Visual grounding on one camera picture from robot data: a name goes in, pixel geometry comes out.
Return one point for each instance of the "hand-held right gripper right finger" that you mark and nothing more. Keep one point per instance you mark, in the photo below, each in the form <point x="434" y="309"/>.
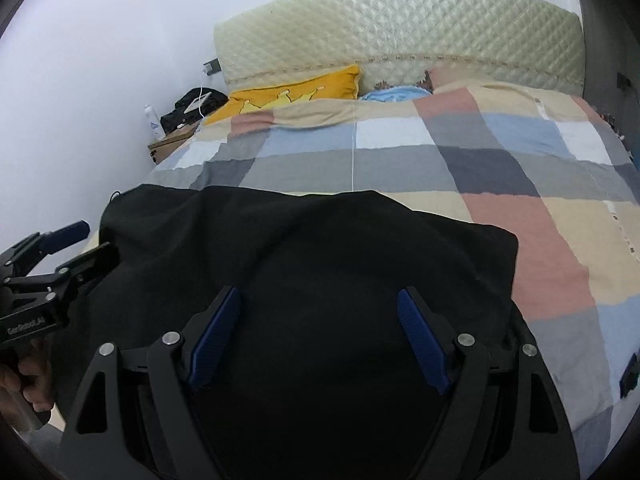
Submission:
<point x="422" y="345"/>

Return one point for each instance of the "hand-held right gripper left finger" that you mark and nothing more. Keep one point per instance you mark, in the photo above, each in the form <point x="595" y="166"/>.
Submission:
<point x="215" y="345"/>

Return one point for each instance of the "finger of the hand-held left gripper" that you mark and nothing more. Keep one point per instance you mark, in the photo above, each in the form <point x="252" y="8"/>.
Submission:
<point x="65" y="234"/>
<point x="80" y="265"/>

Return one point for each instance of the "black puffer jacket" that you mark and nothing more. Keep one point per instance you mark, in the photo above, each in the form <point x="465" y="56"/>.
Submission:
<point x="325" y="260"/>

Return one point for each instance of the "person's left hand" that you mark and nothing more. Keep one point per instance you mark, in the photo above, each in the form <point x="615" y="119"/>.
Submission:
<point x="35" y="375"/>

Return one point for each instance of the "wooden nightstand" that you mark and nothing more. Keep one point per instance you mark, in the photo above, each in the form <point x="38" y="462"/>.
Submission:
<point x="170" y="145"/>

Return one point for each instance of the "white spray bottle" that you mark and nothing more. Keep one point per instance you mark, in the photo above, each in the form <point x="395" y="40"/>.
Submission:
<point x="154" y="125"/>

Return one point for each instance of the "black bag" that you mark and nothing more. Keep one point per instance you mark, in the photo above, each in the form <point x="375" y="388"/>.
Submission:
<point x="175" y="117"/>

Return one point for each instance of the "white flat box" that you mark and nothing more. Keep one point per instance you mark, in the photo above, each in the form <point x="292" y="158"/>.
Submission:
<point x="196" y="105"/>

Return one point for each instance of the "checkered blanket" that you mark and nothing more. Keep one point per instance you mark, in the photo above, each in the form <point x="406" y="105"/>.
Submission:
<point x="500" y="160"/>

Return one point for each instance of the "light blue pillow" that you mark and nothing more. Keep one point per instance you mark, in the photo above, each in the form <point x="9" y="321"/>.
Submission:
<point x="395" y="94"/>

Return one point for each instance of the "yellow pillow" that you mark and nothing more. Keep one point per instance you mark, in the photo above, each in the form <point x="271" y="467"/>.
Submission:
<point x="300" y="92"/>

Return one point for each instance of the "pink pillow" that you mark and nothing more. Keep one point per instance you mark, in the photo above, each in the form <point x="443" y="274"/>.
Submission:
<point x="450" y="79"/>

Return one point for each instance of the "cream quilted headboard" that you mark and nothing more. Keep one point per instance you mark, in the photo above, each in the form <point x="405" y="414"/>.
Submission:
<point x="400" y="25"/>

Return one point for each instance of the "wall socket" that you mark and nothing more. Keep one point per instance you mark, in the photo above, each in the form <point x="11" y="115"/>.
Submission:
<point x="212" y="66"/>

